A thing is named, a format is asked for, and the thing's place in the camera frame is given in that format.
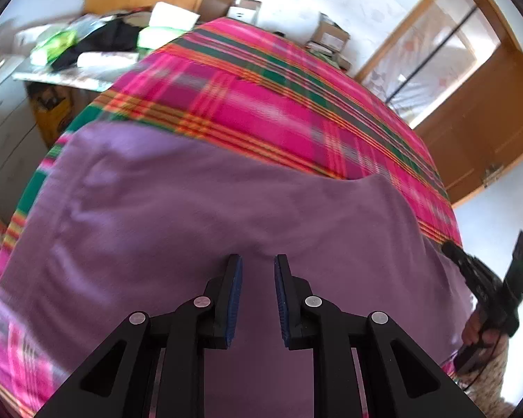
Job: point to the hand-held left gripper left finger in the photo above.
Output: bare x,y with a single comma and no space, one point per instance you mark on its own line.
234,300

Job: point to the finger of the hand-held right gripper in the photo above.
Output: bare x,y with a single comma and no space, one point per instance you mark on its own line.
457,256

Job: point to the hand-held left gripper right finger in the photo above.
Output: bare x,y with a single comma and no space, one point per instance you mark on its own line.
281,300

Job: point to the purple sweater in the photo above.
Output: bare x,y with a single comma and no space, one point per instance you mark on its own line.
200,209

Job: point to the person's right forearm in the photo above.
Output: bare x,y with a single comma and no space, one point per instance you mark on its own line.
497,379

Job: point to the person's right hand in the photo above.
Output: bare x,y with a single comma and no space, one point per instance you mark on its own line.
473,331

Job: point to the metal door lock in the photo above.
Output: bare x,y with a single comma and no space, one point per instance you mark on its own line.
493,175

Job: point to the pink green plaid blanket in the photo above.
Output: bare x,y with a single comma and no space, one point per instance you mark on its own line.
266,96

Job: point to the pink checked bed sheet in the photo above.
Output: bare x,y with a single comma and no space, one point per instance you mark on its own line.
22,357

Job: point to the cardboard box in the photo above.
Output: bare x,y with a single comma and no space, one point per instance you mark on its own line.
329,32

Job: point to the yellow bag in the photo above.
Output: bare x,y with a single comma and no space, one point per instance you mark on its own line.
52,113

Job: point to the pale green packet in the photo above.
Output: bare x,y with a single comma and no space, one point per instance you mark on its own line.
161,38

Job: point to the white roll pack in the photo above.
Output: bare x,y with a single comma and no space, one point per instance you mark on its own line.
107,59

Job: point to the white desk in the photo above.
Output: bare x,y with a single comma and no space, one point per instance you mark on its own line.
61,79

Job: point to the white drawer unit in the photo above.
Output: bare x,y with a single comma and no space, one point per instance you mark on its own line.
6,130

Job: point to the white paper box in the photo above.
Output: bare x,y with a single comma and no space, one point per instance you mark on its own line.
174,15

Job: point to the black cloth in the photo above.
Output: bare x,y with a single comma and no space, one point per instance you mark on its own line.
104,39

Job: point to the bright green packet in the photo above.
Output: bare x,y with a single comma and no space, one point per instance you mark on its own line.
54,45

